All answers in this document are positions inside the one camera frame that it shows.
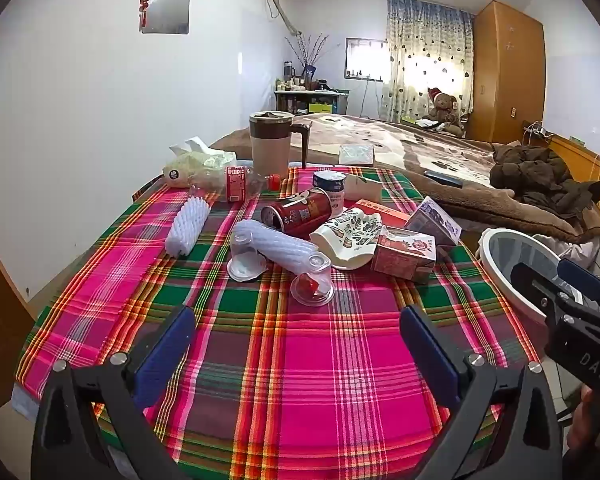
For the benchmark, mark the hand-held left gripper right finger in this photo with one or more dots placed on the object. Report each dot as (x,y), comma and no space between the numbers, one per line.
(430,355)

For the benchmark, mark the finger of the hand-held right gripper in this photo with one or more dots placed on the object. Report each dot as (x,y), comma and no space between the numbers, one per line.
(537,282)
(582,280)

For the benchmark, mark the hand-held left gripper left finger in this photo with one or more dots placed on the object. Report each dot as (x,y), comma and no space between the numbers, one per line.
(165,350)

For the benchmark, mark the white round trash bin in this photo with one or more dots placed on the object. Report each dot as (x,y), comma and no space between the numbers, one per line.
(500,280)

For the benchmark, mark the white printed paper bowl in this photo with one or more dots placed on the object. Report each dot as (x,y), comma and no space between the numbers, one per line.
(350,237)

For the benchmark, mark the white foam net sleeve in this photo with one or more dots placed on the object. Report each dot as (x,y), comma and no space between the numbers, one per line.
(285,247)
(186,227)

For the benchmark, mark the person's right hand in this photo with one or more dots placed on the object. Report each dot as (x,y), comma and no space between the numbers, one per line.
(592,430)

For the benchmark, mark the red drink carton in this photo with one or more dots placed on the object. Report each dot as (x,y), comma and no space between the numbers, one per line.
(402,255)

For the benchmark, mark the dark brown clothing pile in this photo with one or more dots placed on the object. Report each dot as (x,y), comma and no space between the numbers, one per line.
(540,175)

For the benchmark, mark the wooden headboard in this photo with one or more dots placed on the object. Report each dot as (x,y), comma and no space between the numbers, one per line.
(587,165)

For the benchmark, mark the clear plastic cup white lid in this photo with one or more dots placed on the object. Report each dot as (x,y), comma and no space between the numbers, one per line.
(246,262)

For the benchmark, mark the purple white drink carton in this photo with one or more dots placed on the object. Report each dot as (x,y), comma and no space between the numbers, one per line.
(432,220)

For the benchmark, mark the pink green plaid tablecloth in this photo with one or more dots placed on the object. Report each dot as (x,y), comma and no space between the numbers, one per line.
(300,360)

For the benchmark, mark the clear plastic cup red scrap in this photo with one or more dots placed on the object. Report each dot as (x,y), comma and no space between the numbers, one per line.
(311,285)

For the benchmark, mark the dark phone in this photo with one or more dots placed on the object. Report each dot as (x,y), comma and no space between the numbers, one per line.
(443,179)

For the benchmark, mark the flat red box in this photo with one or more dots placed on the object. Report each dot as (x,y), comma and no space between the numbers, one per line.
(385,212)

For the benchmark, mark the wooden door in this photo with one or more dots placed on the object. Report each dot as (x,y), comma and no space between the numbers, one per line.
(0,320)

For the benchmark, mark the white green small box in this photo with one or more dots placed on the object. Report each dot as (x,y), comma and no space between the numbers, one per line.
(364,187)

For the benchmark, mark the clear bottle red label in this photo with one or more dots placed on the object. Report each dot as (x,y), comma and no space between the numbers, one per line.
(235,184)

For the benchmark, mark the brown bed blanket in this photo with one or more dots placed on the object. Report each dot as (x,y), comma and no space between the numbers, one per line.
(405,147)

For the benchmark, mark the pale tissue pack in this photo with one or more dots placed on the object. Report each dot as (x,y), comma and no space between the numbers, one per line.
(195,162)

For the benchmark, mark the red drink can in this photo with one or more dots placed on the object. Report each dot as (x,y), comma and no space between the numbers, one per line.
(300,212)

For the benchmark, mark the white yogurt cup blue label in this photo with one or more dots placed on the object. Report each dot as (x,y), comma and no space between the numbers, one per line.
(330,187)

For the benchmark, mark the brown teddy bear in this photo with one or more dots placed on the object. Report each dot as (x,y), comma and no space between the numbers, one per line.
(442,107)

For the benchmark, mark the wooden wardrobe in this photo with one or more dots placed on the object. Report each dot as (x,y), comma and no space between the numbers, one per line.
(505,75)

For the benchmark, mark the clear plastic packet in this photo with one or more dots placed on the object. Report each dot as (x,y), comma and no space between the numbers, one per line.
(356,154)

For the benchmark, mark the beige pitcher brown lid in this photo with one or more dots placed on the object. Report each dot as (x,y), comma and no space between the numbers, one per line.
(270,147)

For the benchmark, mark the patterned window curtain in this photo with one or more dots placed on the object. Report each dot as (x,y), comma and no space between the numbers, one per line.
(425,55)

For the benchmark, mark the window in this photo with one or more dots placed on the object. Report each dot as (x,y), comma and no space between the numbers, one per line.
(364,57)

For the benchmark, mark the small desk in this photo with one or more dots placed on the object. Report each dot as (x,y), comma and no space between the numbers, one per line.
(310,94)

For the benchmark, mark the assorted small bottles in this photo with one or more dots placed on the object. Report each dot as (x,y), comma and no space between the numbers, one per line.
(292,82)

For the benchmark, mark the dry branches in vase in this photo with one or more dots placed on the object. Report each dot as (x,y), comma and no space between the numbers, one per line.
(307,55)

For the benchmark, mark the red hanging ornament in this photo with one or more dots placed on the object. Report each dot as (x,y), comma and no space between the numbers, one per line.
(144,5)

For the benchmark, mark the white wrapped pipe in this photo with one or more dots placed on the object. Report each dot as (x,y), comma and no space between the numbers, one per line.
(280,7)

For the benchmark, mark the square grey wall panel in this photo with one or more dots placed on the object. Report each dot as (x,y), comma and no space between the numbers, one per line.
(167,7)

